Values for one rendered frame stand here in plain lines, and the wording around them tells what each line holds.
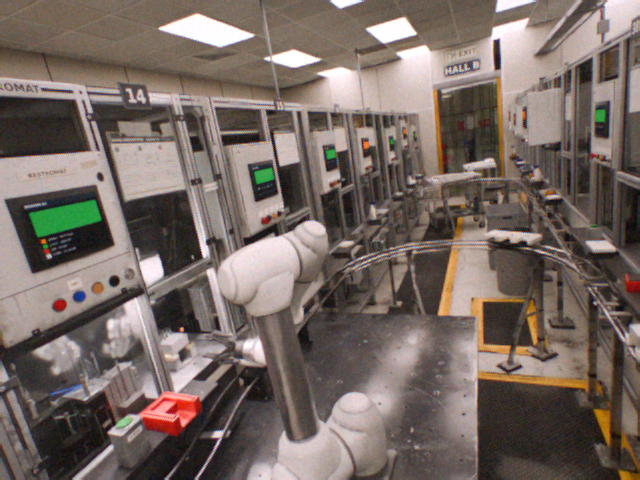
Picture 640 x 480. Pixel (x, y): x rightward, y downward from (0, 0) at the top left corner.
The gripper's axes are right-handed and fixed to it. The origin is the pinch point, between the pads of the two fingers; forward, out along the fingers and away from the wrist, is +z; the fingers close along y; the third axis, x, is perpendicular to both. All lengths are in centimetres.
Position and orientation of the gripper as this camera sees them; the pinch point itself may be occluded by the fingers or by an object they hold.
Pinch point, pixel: (207, 346)
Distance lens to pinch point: 171.2
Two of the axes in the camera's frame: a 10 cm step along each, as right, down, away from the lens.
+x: -3.8, 2.8, -8.8
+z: -9.1, 0.5, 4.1
